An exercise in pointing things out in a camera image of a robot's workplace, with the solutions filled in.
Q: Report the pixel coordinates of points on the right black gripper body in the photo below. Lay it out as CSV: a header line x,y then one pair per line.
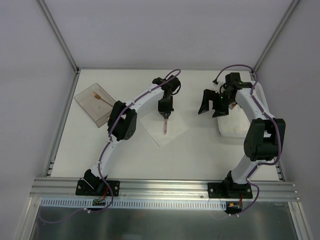
x,y
215,100

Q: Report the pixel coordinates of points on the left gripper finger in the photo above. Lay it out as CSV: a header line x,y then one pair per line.
x,y
167,115
163,115

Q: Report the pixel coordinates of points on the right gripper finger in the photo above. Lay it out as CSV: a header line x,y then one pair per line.
x,y
208,96
220,110

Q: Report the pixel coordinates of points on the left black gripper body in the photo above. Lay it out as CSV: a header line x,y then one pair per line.
x,y
165,110

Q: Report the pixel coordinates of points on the pink handled knife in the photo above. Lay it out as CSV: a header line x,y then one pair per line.
x,y
165,126

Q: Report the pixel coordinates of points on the white paper napkin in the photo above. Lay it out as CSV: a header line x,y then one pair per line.
x,y
154,124

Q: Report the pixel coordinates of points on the gold fork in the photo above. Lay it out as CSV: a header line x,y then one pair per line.
x,y
97,96

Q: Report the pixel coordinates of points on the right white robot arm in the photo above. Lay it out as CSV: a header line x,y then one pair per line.
x,y
264,140

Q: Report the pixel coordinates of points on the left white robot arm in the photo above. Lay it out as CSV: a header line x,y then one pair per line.
x,y
122,122

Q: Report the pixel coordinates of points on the white plastic basket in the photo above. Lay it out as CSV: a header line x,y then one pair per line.
x,y
235,124

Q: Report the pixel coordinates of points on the transparent brown plastic tray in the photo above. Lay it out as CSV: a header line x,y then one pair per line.
x,y
96,109

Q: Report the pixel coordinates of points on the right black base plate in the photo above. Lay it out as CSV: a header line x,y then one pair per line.
x,y
220,190

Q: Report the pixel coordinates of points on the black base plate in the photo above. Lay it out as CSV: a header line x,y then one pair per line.
x,y
220,190
97,188

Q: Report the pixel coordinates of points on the left aluminium frame post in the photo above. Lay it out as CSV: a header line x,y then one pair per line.
x,y
57,33

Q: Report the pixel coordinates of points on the aluminium frame post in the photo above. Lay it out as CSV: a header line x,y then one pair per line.
x,y
292,7
57,33

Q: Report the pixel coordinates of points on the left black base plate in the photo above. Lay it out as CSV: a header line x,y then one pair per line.
x,y
97,188

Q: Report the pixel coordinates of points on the right aluminium frame post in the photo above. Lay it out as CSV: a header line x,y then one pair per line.
x,y
292,7

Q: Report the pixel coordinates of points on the aluminium front rail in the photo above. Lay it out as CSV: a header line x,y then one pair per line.
x,y
148,189

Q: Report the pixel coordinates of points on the white slotted cable duct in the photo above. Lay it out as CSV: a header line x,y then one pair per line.
x,y
153,204

